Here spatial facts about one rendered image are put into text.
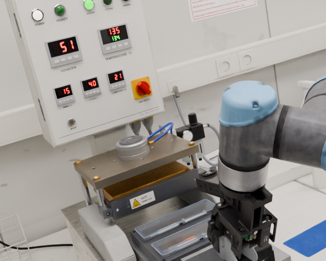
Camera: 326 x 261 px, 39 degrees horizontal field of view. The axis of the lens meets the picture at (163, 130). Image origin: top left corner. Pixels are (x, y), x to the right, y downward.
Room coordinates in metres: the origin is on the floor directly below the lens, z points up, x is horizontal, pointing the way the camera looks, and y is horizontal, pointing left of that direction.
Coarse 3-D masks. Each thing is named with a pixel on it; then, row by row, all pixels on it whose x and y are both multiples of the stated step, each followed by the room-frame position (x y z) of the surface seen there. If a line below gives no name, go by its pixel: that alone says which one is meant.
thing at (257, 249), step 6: (258, 246) 0.74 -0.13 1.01; (264, 246) 0.73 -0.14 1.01; (270, 246) 0.73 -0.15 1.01; (258, 252) 0.72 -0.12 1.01; (264, 252) 0.73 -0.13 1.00; (270, 252) 0.73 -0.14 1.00; (246, 258) 0.71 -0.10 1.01; (258, 258) 0.72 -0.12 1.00; (264, 258) 0.73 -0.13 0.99; (270, 258) 0.73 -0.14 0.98
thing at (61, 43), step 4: (64, 40) 1.18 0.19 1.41; (68, 40) 1.19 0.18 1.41; (72, 40) 1.19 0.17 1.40; (52, 44) 1.17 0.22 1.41; (56, 44) 1.18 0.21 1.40; (60, 44) 1.18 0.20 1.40; (64, 44) 1.18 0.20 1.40; (68, 44) 1.19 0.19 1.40; (72, 44) 1.19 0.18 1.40; (52, 48) 1.17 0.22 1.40; (56, 48) 1.17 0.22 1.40; (60, 48) 1.18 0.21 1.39; (64, 48) 1.18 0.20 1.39; (68, 48) 1.19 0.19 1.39; (72, 48) 1.19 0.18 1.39; (56, 52) 1.17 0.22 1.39; (60, 52) 1.18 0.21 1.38; (64, 52) 1.18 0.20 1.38
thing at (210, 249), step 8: (128, 240) 0.93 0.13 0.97; (136, 248) 0.89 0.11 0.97; (208, 248) 0.77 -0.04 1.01; (136, 256) 0.88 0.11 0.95; (144, 256) 0.85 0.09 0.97; (192, 256) 0.75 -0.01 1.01; (200, 256) 0.75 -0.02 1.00; (208, 256) 0.76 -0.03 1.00; (216, 256) 0.77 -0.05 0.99; (280, 256) 0.75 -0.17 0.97; (288, 256) 0.75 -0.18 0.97
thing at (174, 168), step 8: (160, 168) 1.09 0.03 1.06; (168, 168) 1.08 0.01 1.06; (176, 168) 1.07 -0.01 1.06; (184, 168) 1.06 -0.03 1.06; (136, 176) 1.08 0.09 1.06; (144, 176) 1.07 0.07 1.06; (152, 176) 1.05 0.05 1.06; (160, 176) 1.04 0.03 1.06; (168, 176) 1.04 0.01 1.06; (112, 184) 1.06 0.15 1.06; (120, 184) 1.04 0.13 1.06; (128, 184) 1.03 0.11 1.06; (136, 184) 1.02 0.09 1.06; (144, 184) 1.01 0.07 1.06; (104, 192) 1.04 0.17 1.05; (112, 192) 1.01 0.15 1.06; (120, 192) 1.00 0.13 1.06; (128, 192) 0.99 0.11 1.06
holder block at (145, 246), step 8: (208, 216) 0.91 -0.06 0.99; (192, 224) 0.90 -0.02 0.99; (168, 232) 0.88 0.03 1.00; (176, 232) 0.88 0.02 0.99; (136, 240) 0.89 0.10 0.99; (152, 240) 0.86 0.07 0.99; (208, 240) 0.82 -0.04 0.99; (144, 248) 0.85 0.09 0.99; (192, 248) 0.80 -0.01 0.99; (200, 248) 0.80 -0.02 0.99; (152, 256) 0.82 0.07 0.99; (176, 256) 0.78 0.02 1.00; (184, 256) 0.79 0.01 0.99
